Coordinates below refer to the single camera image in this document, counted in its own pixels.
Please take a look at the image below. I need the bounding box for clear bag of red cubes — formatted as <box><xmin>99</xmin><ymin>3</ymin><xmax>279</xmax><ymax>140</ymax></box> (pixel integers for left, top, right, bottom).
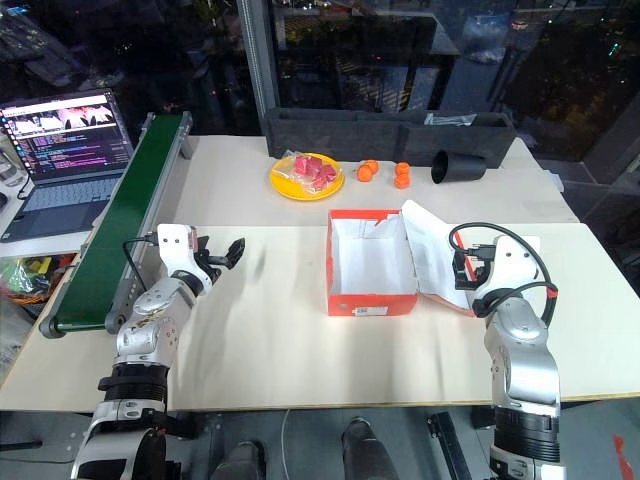
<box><xmin>272</xmin><ymin>149</ymin><xmax>344</xmax><ymax>195</ymax></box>

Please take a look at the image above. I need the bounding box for pile of colourful parts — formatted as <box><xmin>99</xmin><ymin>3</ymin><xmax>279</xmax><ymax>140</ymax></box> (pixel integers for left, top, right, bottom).
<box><xmin>0</xmin><ymin>252</ymin><xmax>77</xmax><ymax>307</ymax></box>

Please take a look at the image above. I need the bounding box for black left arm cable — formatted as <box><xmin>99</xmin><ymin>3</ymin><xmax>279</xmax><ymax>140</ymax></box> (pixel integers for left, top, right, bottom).
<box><xmin>122</xmin><ymin>232</ymin><xmax>161</xmax><ymax>291</ymax></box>

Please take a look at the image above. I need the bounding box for black laptop power cable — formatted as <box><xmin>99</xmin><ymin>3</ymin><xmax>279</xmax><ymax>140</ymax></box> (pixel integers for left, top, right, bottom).
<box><xmin>13</xmin><ymin>177</ymin><xmax>37</xmax><ymax>222</ymax></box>

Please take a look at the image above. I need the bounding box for grey window frame pillar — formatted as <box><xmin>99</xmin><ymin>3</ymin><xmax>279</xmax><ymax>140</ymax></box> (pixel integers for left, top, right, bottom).
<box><xmin>237</xmin><ymin>0</ymin><xmax>282</xmax><ymax>137</ymax></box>

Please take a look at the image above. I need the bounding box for white tissue paper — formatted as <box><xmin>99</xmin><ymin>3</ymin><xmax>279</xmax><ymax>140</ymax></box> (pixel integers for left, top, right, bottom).
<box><xmin>359</xmin><ymin>213</ymin><xmax>402</xmax><ymax>242</ymax></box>

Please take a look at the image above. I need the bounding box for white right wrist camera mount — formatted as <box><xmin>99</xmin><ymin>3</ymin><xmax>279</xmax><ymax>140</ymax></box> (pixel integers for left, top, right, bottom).
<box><xmin>479</xmin><ymin>234</ymin><xmax>542</xmax><ymax>301</ymax></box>

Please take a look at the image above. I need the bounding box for black plastic cup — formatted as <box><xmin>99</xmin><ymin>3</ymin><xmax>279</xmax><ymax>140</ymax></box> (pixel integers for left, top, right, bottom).
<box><xmin>431</xmin><ymin>149</ymin><xmax>487</xmax><ymax>185</ymax></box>

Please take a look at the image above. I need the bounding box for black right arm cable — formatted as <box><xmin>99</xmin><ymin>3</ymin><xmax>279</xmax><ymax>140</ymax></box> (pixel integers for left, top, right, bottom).
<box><xmin>448</xmin><ymin>222</ymin><xmax>559</xmax><ymax>326</ymax></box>

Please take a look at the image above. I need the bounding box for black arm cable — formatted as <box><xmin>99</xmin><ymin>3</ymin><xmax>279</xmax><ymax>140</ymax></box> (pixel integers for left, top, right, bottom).
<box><xmin>448</xmin><ymin>222</ymin><xmax>559</xmax><ymax>326</ymax></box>
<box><xmin>122</xmin><ymin>232</ymin><xmax>161</xmax><ymax>291</ymax></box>

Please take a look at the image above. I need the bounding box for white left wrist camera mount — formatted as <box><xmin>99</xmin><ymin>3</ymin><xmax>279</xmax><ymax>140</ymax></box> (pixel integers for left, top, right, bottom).
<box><xmin>156</xmin><ymin>223</ymin><xmax>209</xmax><ymax>297</ymax></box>

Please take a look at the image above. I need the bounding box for clear plastic bag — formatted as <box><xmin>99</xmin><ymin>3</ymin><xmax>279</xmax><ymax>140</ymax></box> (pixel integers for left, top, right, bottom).
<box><xmin>424</xmin><ymin>112</ymin><xmax>479</xmax><ymax>127</ymax></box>

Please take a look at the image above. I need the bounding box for red shoe box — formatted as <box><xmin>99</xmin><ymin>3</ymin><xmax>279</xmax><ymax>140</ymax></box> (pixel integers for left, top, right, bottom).
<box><xmin>325</xmin><ymin>199</ymin><xmax>476</xmax><ymax>319</ymax></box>

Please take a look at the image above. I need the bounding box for yellow round plate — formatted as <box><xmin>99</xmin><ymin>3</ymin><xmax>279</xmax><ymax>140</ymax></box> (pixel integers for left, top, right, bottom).
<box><xmin>270</xmin><ymin>152</ymin><xmax>346</xmax><ymax>201</ymax></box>

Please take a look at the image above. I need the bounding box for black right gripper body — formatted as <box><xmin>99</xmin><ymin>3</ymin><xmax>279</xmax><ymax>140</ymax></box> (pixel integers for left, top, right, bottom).
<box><xmin>462</xmin><ymin>243</ymin><xmax>496</xmax><ymax>291</ymax></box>

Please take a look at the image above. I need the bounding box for green conveyor belt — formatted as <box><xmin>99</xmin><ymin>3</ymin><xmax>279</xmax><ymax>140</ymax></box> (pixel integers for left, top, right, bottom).
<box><xmin>39</xmin><ymin>112</ymin><xmax>194</xmax><ymax>340</ymax></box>

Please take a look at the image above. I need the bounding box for black metal bracket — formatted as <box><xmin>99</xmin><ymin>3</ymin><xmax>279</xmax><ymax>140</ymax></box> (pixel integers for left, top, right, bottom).
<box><xmin>428</xmin><ymin>412</ymin><xmax>476</xmax><ymax>480</ymax></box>

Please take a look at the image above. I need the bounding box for dark grey foam tray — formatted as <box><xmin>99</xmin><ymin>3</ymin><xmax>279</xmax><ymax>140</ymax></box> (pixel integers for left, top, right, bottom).
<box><xmin>264</xmin><ymin>107</ymin><xmax>517</xmax><ymax>169</ymax></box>

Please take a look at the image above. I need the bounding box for grey open laptop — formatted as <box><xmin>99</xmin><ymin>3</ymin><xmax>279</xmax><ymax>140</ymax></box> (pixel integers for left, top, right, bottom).
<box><xmin>0</xmin><ymin>88</ymin><xmax>135</xmax><ymax>244</ymax></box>

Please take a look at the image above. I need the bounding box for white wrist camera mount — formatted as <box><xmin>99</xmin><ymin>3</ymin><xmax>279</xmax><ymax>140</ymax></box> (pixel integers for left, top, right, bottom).
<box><xmin>479</xmin><ymin>234</ymin><xmax>542</xmax><ymax>301</ymax></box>
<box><xmin>156</xmin><ymin>223</ymin><xmax>209</xmax><ymax>297</ymax></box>

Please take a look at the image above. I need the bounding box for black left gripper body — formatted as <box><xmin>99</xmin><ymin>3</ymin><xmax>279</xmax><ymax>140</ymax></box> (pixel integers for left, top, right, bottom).
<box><xmin>192</xmin><ymin>233</ymin><xmax>226</xmax><ymax>280</ymax></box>

